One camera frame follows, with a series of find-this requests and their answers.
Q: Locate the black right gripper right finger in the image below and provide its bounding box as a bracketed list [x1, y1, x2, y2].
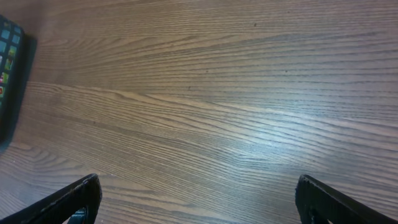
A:
[295, 174, 397, 224]

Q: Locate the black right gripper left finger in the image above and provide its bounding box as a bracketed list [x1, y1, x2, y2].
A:
[1, 174, 102, 224]

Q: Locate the grey plastic shopping basket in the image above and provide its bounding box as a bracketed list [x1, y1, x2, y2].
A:
[1, 15, 24, 144]

